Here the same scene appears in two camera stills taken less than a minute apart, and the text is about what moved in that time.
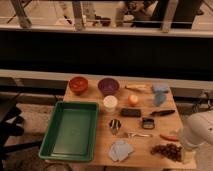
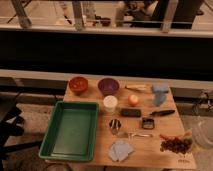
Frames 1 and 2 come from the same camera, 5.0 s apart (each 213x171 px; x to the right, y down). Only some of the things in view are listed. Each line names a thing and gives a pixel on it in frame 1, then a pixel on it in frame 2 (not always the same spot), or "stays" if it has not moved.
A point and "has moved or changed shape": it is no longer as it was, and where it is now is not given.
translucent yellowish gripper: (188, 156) to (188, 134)
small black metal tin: (148, 123) stays
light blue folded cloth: (119, 150) stays
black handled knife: (163, 112) stays
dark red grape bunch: (169, 150) has moved or changed shape
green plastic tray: (70, 132) stays
